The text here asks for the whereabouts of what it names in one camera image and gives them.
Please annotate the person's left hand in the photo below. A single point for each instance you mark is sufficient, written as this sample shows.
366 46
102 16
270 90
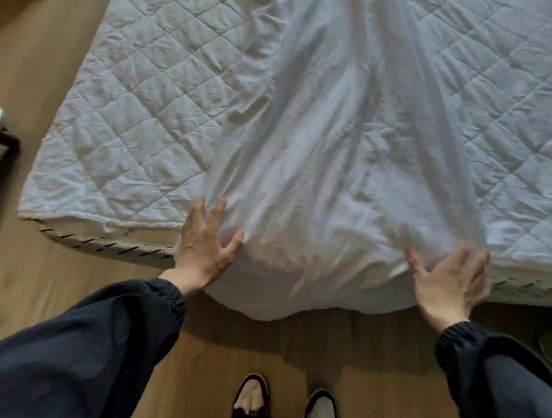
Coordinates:
199 257

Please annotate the person's right hand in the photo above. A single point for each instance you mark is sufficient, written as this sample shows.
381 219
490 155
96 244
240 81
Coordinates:
449 288

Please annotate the white duvet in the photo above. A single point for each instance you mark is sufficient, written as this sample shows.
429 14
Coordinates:
334 173

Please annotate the person's left forearm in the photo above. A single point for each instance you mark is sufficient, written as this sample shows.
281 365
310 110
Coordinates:
68 356

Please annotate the person's right forearm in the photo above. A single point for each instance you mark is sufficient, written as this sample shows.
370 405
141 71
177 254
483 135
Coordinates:
511 403

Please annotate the person's left shoe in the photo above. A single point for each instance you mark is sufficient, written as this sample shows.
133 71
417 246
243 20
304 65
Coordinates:
250 395

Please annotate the person's shoe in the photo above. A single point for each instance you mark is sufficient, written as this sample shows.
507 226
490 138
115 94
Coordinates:
322 410
250 395

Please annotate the person's right shoe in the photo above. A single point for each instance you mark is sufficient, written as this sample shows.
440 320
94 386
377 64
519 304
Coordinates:
322 410

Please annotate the quilted white mattress pad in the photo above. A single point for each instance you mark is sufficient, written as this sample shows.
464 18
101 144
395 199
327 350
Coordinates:
134 103

